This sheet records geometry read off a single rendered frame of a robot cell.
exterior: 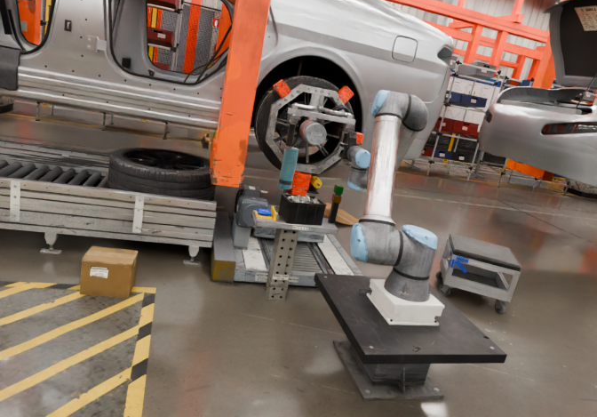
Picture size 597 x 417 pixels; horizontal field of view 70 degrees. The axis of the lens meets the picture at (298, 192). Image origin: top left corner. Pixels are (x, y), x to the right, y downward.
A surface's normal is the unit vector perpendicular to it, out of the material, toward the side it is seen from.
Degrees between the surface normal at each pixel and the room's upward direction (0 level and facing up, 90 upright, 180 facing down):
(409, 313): 90
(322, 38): 90
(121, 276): 90
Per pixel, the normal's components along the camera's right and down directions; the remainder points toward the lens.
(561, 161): -0.77, 0.31
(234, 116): 0.21, 0.29
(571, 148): -0.68, 0.07
